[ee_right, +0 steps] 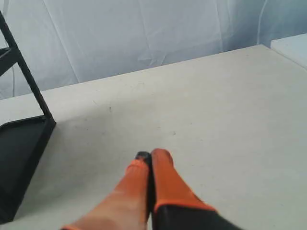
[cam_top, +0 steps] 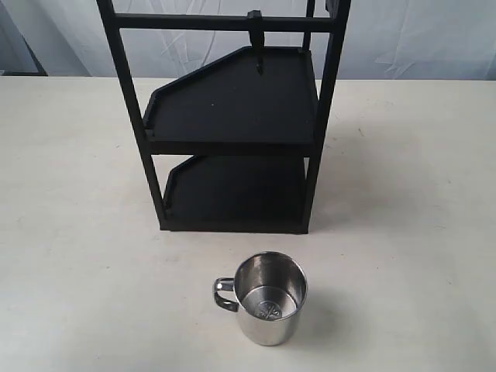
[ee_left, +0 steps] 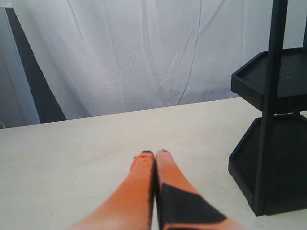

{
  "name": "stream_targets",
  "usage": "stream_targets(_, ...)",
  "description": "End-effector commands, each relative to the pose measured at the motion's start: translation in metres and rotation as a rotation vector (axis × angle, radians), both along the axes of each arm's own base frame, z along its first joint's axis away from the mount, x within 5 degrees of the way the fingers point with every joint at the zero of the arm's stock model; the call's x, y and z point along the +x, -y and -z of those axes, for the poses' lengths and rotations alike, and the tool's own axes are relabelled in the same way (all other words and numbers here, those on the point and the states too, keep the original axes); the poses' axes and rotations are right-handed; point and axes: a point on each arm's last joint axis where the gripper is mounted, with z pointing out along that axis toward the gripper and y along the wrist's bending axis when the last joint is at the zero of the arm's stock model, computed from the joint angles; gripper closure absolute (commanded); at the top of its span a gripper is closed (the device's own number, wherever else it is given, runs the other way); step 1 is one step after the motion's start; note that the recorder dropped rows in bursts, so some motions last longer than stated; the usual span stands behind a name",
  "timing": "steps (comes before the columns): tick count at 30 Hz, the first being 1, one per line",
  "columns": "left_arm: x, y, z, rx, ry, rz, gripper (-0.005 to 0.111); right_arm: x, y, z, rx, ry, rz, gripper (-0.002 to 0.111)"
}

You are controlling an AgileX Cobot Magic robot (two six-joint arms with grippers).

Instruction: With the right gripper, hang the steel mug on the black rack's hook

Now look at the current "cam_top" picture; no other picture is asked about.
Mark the stainless steel mug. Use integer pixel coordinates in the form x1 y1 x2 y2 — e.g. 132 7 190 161
212 251 308 346

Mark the black two-tier shelf rack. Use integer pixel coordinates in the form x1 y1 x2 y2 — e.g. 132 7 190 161
98 1 351 234

